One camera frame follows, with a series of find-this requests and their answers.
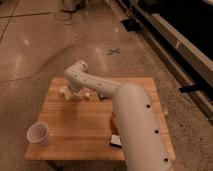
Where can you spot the white paper cup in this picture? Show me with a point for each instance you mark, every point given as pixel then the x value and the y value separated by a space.
pixel 39 134

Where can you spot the black rectangular box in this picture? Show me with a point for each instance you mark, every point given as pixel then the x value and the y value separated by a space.
pixel 115 140

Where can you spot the blue sponge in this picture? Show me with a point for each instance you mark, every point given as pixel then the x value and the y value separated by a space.
pixel 101 96

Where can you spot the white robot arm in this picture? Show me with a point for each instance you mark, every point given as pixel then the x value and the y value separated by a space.
pixel 142 142

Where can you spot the black floor plate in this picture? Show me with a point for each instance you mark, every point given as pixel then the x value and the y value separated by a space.
pixel 130 24

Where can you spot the orange ceramic bowl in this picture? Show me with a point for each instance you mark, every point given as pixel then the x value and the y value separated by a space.
pixel 113 123

